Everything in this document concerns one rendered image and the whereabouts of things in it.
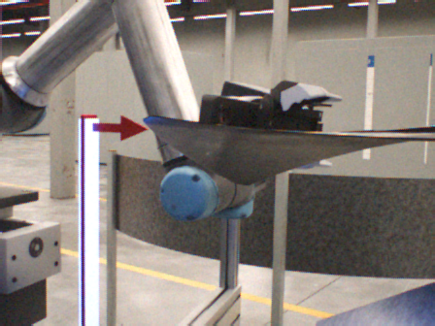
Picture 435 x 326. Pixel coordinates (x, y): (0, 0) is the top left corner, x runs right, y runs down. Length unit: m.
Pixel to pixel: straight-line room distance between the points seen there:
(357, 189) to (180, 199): 1.54
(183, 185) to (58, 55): 0.41
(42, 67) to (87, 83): 10.48
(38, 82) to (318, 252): 1.49
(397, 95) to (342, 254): 4.46
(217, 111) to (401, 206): 1.65
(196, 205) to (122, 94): 10.12
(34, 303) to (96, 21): 0.50
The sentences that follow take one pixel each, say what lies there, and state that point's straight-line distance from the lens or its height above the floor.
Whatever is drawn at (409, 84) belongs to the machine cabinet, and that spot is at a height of 1.51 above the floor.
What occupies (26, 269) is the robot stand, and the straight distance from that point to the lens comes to 0.96.
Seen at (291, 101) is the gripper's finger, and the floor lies 1.21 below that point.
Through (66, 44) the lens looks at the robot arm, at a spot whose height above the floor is 1.31.
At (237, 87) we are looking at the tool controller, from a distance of 1.08.
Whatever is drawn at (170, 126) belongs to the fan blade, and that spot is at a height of 1.19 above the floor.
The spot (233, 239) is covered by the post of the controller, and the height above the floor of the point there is 0.96.
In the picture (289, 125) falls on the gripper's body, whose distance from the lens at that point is 0.70.
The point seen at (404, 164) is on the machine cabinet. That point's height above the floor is 0.62.
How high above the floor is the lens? 1.20
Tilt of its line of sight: 6 degrees down
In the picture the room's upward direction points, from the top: 1 degrees clockwise
